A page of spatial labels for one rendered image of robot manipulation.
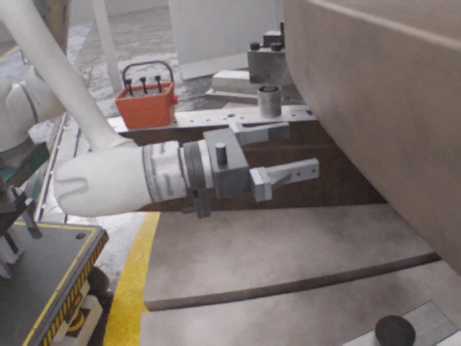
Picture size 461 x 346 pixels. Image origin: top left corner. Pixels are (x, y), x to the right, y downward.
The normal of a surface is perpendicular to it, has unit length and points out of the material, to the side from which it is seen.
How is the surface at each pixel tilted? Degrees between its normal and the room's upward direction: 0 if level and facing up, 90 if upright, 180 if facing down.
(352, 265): 0
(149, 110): 97
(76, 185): 55
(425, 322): 0
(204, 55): 90
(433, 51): 90
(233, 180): 90
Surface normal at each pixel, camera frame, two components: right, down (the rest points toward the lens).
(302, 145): -0.07, 0.55
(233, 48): 0.30, 0.49
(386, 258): -0.10, -0.83
